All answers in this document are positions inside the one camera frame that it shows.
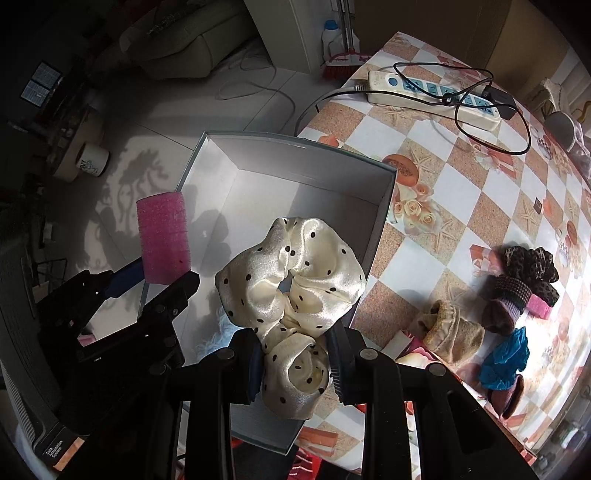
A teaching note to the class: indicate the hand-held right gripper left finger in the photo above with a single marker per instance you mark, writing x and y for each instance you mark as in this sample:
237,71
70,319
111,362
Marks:
251,369

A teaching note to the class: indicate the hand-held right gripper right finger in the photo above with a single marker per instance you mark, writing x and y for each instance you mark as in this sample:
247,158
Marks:
336,360

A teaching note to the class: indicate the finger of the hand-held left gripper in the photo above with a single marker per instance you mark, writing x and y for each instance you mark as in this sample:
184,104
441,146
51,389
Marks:
173,297
122,277

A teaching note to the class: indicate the cream polka dot scrunchie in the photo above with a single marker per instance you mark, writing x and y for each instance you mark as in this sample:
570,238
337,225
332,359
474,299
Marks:
286,295

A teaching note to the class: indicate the grey cardboard box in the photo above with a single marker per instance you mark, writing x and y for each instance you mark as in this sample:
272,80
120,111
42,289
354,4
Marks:
277,194

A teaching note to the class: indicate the leopard print scrunchie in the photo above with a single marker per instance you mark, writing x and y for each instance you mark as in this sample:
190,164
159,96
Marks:
531,263

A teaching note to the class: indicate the white fluffy scrunchie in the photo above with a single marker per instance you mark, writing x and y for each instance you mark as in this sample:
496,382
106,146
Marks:
217,334

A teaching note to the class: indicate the beige sock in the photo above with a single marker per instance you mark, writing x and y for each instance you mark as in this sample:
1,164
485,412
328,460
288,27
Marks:
450,330

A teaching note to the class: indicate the white mug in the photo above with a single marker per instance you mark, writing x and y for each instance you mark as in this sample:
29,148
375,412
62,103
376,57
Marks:
92,159

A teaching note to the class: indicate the blue scrunchie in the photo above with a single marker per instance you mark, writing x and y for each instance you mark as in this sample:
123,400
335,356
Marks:
505,360

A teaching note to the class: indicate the dark brown scrunchie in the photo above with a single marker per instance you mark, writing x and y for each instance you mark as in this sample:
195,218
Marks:
508,397

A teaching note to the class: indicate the purple brown scrunchie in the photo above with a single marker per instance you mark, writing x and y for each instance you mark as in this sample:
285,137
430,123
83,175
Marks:
505,304

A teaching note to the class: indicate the checkered printed tablecloth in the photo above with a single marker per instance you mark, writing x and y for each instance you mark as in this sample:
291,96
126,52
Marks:
461,194

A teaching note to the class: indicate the dark tiled panel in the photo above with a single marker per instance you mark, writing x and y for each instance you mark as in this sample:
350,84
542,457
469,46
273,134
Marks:
41,83

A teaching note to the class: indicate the beige sofa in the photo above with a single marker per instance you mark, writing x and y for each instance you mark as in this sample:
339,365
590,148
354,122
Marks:
184,32

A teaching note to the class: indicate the white power strip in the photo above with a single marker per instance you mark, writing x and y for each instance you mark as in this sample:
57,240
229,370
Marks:
429,92

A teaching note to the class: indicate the red broom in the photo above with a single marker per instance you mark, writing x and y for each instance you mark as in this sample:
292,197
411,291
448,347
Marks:
344,60

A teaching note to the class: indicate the white bottle blue cap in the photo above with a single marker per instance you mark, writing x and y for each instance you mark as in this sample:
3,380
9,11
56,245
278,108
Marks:
330,37

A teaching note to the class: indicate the black power adapter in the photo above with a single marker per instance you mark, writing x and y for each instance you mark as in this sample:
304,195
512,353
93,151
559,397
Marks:
501,101

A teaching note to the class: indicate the grey slipper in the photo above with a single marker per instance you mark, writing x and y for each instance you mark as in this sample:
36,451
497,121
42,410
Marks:
561,124

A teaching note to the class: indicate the white fluffy cloth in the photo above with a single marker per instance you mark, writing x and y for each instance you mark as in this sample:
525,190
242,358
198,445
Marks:
554,90

